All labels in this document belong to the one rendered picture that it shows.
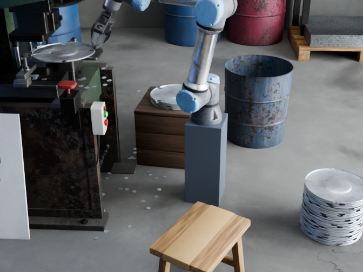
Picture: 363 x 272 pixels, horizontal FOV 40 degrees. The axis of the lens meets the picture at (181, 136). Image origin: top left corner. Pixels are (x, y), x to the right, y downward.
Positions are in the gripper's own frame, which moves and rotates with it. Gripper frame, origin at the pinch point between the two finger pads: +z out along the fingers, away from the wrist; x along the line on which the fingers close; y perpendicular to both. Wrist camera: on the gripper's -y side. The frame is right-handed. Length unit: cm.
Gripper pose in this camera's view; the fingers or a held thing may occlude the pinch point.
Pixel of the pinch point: (94, 47)
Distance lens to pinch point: 238.7
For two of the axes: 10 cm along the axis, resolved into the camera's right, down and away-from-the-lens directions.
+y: 0.3, -4.6, 8.9
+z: -4.2, 8.0, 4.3
